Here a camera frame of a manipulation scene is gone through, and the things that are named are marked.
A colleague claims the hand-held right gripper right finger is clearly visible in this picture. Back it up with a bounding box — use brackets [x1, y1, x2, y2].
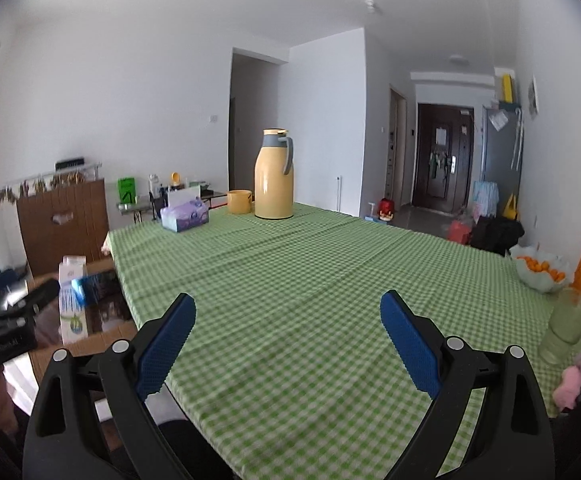
[380, 290, 556, 480]

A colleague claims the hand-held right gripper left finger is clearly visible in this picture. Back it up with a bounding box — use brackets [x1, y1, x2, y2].
[23, 292, 197, 480]

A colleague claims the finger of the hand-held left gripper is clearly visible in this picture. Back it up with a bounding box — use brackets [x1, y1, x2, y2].
[0, 279, 62, 323]

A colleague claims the white milk carton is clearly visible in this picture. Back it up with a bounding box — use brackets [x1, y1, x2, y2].
[58, 255, 90, 345]

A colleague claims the cardboard box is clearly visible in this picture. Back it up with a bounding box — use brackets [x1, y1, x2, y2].
[25, 257, 138, 406]

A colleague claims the blue box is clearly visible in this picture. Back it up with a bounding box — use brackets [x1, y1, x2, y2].
[72, 272, 121, 307]

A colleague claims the brown wooden cabinet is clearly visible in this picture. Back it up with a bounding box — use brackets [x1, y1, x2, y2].
[16, 178, 110, 278]

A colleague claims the green checked tablecloth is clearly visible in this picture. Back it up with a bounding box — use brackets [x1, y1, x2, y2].
[103, 201, 581, 480]

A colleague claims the metal rack with dried plants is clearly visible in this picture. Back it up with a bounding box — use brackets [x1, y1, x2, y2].
[0, 160, 104, 213]

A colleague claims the purple tissue pack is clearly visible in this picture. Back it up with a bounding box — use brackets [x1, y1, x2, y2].
[160, 199, 210, 233]

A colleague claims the black bag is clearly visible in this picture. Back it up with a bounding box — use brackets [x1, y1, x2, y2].
[470, 216, 525, 256]

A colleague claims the metal side table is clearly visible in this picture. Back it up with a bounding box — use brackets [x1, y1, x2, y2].
[117, 190, 228, 224]

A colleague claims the pale green fruit bowl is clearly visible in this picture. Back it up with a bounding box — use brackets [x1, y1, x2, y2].
[510, 245, 573, 293]

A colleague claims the pile of oranges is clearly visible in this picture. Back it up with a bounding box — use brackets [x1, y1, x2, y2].
[517, 256, 566, 282]

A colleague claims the white storage box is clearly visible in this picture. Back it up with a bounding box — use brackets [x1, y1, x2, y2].
[168, 185, 201, 208]

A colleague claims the small green box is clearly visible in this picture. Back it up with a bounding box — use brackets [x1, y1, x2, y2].
[117, 177, 138, 204]

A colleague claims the yellow cup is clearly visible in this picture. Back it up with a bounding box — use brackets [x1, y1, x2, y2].
[227, 189, 254, 215]

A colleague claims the light blue plastic bag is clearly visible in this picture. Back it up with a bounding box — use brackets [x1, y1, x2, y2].
[471, 180, 500, 221]

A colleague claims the dark wooden entrance door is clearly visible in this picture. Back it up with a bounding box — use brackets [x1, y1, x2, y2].
[413, 103, 474, 209]

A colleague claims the yellow thermos jug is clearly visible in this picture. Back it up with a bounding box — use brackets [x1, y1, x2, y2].
[254, 128, 295, 220]

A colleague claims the grey refrigerator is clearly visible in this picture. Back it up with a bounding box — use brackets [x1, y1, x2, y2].
[480, 105, 523, 211]

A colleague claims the wall picture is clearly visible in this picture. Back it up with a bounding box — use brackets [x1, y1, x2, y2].
[527, 76, 540, 120]

